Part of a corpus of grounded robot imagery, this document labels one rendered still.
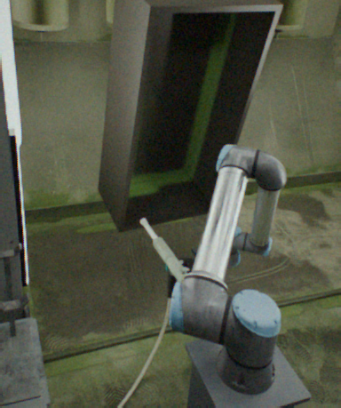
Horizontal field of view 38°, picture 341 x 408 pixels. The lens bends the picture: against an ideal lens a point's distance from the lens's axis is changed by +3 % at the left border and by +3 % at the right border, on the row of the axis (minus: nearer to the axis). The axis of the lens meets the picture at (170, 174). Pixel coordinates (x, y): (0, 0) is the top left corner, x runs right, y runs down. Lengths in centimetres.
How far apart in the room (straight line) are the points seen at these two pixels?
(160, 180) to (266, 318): 154
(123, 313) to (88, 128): 134
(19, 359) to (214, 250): 67
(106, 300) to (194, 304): 128
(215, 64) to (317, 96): 177
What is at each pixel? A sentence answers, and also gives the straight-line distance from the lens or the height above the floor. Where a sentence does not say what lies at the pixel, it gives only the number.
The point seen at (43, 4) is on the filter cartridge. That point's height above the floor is 140.
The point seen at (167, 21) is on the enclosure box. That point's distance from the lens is 236.
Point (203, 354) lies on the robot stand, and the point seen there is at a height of 64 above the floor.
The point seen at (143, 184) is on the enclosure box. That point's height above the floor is 53.
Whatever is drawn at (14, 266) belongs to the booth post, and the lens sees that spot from 191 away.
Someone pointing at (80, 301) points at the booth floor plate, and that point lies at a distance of 279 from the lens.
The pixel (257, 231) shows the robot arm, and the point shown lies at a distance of 219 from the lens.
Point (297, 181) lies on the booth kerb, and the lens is 404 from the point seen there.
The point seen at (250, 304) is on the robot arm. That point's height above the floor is 91.
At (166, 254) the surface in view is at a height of 56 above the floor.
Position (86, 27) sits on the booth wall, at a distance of 353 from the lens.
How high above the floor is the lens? 195
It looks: 28 degrees down
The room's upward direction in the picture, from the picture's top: 5 degrees clockwise
